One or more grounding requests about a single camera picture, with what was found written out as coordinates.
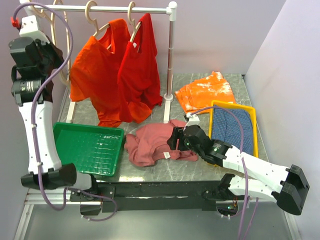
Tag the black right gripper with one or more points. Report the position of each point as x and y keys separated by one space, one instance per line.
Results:
x=177 y=134

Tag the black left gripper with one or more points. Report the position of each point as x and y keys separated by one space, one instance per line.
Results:
x=57 y=53

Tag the dusty pink t shirt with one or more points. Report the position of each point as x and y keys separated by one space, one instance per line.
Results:
x=149 y=144

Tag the green plastic tray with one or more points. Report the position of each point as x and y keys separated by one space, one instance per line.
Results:
x=92 y=149

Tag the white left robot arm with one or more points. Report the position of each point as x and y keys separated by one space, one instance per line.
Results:
x=45 y=170

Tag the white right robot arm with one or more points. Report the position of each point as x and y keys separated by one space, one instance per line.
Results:
x=288 y=187

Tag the orange t shirt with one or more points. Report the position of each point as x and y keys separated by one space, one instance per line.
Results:
x=94 y=76

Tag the orange white patterned shirt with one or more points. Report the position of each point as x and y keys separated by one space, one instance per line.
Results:
x=201 y=92

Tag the blue checked shirt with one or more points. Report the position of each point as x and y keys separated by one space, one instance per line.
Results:
x=226 y=128

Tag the red t shirt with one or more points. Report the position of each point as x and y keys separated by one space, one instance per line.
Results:
x=138 y=78

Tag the beige hanger with orange shirt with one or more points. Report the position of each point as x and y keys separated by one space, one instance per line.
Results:
x=99 y=30

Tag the beige hanger with red shirt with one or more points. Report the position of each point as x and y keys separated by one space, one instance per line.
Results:
x=132 y=21

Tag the yellow plastic tray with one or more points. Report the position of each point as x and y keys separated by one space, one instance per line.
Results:
x=226 y=106

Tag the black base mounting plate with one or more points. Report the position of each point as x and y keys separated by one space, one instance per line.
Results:
x=168 y=195

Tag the white clothes rack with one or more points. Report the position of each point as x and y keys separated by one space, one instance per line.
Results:
x=34 y=8

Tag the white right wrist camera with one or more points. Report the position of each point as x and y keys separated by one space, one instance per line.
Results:
x=191 y=119

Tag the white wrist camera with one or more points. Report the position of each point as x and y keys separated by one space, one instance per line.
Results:
x=191 y=119
x=29 y=27

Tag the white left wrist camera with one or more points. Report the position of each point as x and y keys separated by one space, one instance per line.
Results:
x=29 y=27

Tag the aluminium frame rail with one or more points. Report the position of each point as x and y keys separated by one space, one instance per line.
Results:
x=39 y=222

